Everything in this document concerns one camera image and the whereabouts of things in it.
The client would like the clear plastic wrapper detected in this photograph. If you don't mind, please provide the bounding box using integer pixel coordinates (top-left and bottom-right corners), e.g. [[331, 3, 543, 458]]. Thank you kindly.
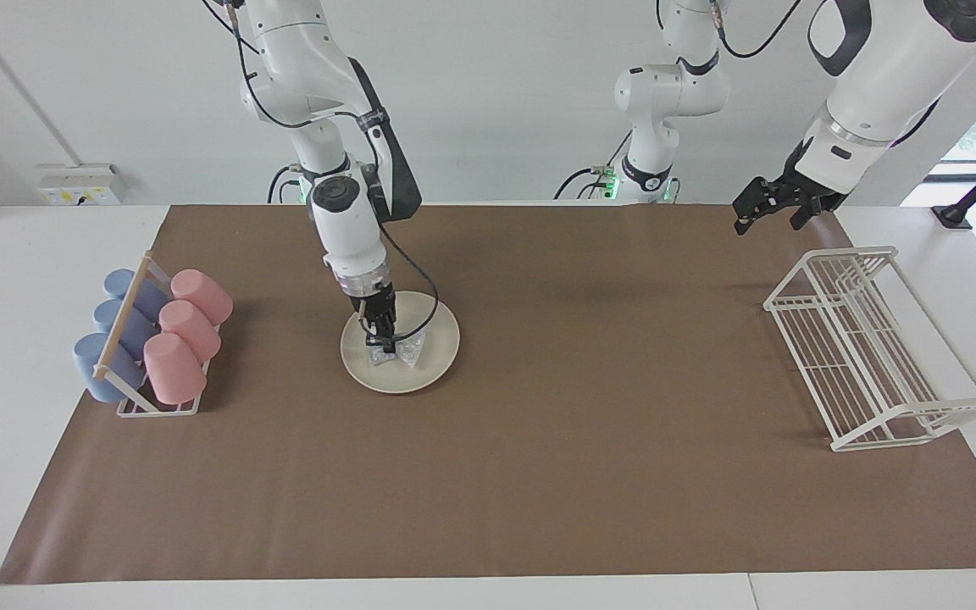
[[372, 330, 427, 369]]

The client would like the round cream plate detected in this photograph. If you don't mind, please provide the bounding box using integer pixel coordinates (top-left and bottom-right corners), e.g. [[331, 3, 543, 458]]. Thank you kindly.
[[341, 291, 461, 395]]

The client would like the pink plastic cup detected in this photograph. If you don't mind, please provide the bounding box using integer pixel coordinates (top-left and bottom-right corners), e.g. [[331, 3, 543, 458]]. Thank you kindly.
[[170, 269, 234, 327], [143, 332, 208, 405], [158, 300, 222, 363]]

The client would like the blue plastic cup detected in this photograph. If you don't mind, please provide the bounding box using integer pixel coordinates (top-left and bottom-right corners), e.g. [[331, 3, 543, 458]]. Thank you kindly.
[[93, 299, 158, 357], [73, 333, 147, 402], [103, 269, 170, 320]]

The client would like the brown paper table mat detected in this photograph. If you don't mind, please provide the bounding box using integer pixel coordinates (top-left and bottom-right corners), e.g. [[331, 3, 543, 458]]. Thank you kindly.
[[0, 203, 976, 585]]

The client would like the white cup rack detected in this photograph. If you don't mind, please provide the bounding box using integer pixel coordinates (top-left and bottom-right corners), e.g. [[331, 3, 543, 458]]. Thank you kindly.
[[93, 257, 214, 418]]

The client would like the white wire dish rack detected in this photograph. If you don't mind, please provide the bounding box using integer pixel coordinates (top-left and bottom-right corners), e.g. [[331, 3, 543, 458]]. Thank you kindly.
[[763, 247, 976, 452]]

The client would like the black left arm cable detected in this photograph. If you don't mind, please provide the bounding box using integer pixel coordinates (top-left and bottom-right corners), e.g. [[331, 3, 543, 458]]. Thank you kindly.
[[708, 0, 804, 60]]

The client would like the black right base cable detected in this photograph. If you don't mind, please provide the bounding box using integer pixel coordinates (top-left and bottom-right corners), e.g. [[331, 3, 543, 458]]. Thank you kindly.
[[267, 164, 313, 204]]

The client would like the black base cable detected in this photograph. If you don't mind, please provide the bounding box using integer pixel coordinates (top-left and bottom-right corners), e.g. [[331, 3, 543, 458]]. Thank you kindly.
[[267, 164, 313, 204], [553, 127, 635, 202]]

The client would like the black left base cable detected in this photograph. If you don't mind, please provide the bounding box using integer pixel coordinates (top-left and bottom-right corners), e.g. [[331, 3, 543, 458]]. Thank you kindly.
[[553, 127, 635, 202]]

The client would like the white wall power outlet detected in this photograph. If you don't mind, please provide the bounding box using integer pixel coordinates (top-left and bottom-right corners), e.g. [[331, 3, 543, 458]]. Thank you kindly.
[[36, 164, 127, 206]]

